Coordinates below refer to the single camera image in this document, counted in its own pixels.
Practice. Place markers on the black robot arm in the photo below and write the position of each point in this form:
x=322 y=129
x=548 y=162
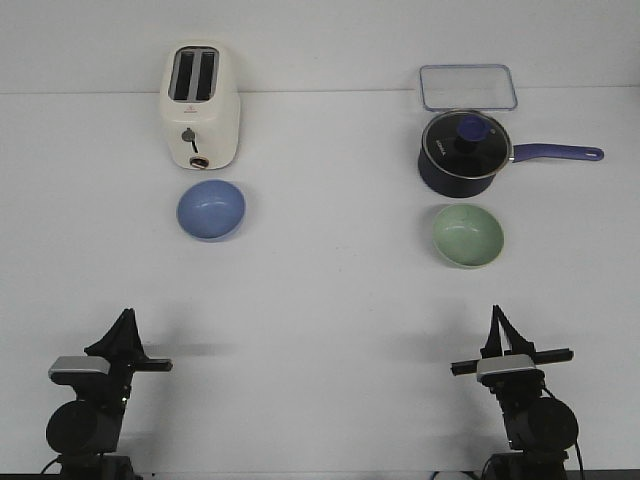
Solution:
x=539 y=427
x=85 y=432

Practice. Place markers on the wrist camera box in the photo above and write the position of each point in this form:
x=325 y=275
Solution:
x=70 y=370
x=506 y=364

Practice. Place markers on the green bowl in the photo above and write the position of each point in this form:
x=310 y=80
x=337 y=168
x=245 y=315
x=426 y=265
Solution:
x=467 y=235

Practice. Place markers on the glass pot lid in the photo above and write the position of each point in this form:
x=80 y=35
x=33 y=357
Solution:
x=467 y=142

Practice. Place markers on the blue bowl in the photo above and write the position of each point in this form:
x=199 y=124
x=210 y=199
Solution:
x=211 y=210

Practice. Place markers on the cream two-slot toaster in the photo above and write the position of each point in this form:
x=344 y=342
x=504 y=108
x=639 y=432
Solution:
x=200 y=106

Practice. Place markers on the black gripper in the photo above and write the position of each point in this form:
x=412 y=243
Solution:
x=524 y=383
x=114 y=347

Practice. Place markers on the dark blue saucepan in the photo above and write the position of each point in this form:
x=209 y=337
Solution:
x=454 y=185

